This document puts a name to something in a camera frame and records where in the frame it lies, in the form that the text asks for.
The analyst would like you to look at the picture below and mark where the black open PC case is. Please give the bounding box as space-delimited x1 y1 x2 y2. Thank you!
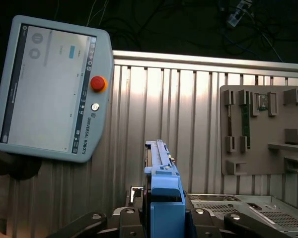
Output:
186 193 298 238

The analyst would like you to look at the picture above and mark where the white power strip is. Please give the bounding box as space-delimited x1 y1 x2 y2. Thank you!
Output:
227 0 253 27

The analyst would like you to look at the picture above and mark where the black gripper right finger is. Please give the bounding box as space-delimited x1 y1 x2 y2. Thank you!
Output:
184 192 288 238

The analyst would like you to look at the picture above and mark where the silver CPU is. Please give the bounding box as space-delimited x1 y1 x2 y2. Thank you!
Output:
257 94 269 111

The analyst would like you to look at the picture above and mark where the hard disk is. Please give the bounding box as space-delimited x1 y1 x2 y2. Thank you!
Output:
144 139 187 238

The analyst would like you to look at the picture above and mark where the grey parts rack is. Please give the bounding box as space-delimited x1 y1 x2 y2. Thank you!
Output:
220 85 298 176

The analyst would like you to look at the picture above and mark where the pale blue teach pendant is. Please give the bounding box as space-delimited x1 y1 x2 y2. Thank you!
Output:
0 14 114 164

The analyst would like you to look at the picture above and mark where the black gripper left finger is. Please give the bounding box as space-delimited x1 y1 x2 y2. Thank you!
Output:
47 186 151 238

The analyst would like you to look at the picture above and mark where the green RAM stick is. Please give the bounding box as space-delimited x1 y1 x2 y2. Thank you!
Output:
241 105 251 150

